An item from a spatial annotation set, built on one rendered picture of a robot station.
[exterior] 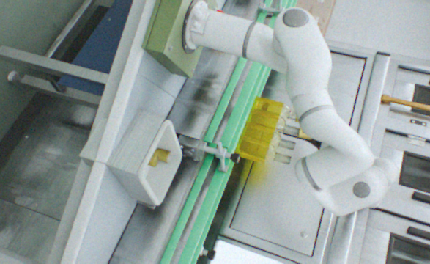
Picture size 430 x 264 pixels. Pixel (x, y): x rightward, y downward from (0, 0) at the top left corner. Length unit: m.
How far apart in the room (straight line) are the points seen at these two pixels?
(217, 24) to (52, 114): 0.96
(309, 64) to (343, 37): 5.17
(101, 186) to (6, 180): 0.75
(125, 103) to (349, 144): 0.52
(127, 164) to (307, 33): 0.51
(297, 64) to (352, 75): 0.89
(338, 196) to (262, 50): 0.39
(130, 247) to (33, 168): 0.63
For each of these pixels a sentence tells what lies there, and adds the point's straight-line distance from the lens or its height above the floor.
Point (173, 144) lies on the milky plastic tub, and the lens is 1.12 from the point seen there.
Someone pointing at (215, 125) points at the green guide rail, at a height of 0.90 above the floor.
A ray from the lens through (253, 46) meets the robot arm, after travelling 0.99.
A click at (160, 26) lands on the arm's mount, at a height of 0.78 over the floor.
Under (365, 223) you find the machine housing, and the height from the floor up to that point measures 1.43.
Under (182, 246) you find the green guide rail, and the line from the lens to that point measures 1.18.
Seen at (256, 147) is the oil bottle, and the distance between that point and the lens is 1.28.
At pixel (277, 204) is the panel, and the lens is 1.38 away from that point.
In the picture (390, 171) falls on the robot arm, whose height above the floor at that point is 1.42.
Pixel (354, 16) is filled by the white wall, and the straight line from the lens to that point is 6.35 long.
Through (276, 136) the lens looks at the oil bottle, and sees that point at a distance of 1.31.
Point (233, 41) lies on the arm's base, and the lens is 1.01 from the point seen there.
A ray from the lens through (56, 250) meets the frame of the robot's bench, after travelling 1.11.
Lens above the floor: 1.20
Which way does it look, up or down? 14 degrees down
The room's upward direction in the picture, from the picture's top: 106 degrees clockwise
